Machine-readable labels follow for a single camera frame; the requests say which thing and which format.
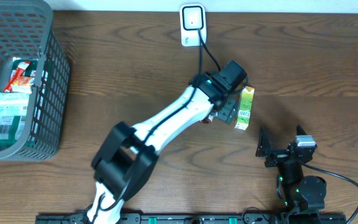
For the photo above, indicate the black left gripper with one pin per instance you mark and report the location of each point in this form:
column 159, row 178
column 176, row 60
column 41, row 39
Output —
column 230, row 112

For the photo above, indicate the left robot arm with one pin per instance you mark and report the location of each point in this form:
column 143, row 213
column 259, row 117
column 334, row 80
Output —
column 128, row 155

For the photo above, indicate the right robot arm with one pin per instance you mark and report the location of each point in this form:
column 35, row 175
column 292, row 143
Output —
column 304, row 195

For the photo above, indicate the orange tissue packet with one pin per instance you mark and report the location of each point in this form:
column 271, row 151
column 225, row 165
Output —
column 22, row 84

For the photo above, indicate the white teal snack packet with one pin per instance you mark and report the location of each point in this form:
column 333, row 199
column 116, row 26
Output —
column 14, row 104

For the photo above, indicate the green white barcode packet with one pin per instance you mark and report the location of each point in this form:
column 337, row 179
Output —
column 11, row 129

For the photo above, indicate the white barcode scanner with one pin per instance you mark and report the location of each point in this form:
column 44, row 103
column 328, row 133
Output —
column 192, row 25

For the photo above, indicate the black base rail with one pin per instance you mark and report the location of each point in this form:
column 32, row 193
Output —
column 248, row 218

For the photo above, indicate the red white snack packet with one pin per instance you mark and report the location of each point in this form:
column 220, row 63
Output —
column 20, row 70

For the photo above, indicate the grey plastic mesh basket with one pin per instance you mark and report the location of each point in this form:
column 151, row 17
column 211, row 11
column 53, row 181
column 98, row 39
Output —
column 26, row 33

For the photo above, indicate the green juice carton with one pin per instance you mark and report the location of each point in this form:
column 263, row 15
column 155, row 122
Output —
column 244, row 110

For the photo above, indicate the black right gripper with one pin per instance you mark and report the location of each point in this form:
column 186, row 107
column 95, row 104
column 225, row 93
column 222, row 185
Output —
column 264, row 150

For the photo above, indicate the green lid spice jar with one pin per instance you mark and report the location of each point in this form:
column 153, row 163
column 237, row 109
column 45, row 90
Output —
column 208, row 119

